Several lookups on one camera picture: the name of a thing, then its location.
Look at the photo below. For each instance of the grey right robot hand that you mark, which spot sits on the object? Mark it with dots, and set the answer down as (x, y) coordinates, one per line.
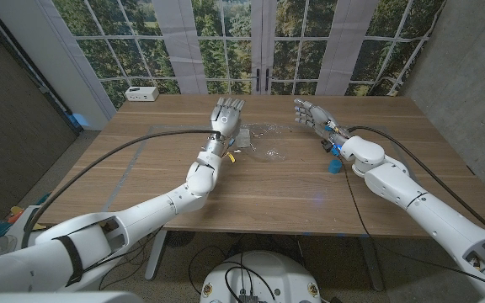
(318, 115)

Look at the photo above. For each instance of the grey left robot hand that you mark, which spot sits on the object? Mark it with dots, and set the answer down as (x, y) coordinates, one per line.
(225, 122)

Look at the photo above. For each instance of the clear plastic wrap sheet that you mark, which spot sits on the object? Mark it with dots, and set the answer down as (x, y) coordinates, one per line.
(270, 153)

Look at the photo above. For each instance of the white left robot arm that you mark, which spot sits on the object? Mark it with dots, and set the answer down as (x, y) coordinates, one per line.
(150, 210)

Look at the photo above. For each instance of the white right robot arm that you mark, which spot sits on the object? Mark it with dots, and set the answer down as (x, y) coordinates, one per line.
(427, 219)

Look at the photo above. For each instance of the blue cylinder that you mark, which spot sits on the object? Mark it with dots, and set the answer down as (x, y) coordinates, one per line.
(335, 167)

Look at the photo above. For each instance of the printed forest window backdrop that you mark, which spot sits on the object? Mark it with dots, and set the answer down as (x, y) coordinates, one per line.
(310, 42)

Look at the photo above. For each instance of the white power strip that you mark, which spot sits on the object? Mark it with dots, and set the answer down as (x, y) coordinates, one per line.
(141, 93)

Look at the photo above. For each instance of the dark round floor object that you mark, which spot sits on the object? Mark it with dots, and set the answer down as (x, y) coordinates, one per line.
(179, 238)

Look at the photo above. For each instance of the blue tape piece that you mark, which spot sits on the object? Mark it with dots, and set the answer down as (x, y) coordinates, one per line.
(78, 120)

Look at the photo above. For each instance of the grey table leg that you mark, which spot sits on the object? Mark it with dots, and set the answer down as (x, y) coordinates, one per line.
(155, 256)
(372, 265)

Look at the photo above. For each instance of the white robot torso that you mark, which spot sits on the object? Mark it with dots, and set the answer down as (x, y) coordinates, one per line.
(263, 278)

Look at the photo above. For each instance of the orange floor toy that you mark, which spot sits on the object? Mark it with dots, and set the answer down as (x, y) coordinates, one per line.
(15, 214)

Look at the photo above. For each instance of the white printed floor mat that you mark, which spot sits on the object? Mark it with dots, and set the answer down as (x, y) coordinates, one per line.
(19, 227)

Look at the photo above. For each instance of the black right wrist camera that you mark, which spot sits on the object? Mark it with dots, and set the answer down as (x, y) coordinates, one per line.
(326, 145)

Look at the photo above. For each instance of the dark wall rail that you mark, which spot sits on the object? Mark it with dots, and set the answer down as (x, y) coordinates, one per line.
(44, 86)

